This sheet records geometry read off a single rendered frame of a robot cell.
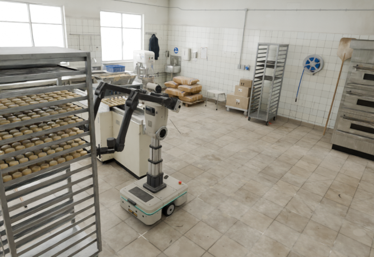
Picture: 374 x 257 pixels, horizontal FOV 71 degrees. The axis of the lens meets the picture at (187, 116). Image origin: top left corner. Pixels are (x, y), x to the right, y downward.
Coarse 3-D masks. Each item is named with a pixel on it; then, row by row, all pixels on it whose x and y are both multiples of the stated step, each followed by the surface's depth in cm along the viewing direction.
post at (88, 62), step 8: (88, 56) 176; (88, 64) 177; (88, 72) 179; (88, 80) 180; (88, 88) 182; (88, 96) 184; (88, 104) 186; (88, 112) 188; (88, 120) 191; (96, 160) 201; (96, 168) 203; (96, 176) 205; (96, 184) 207; (96, 192) 209; (96, 200) 211; (96, 208) 213; (96, 216) 216; (96, 224) 219; (96, 232) 222
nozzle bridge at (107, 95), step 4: (92, 84) 376; (96, 84) 377; (128, 84) 390; (132, 84) 392; (136, 84) 393; (140, 84) 396; (92, 88) 363; (136, 88) 404; (140, 88) 398; (108, 92) 372; (112, 92) 377; (116, 92) 381; (120, 92) 386; (104, 96) 366; (108, 96) 368; (112, 96) 373; (116, 96) 377; (120, 96) 382
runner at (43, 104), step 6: (84, 96) 184; (42, 102) 163; (48, 102) 166; (54, 102) 168; (60, 102) 172; (66, 102) 175; (6, 108) 148; (12, 108) 151; (18, 108) 153; (24, 108) 156; (30, 108) 158; (0, 114) 147
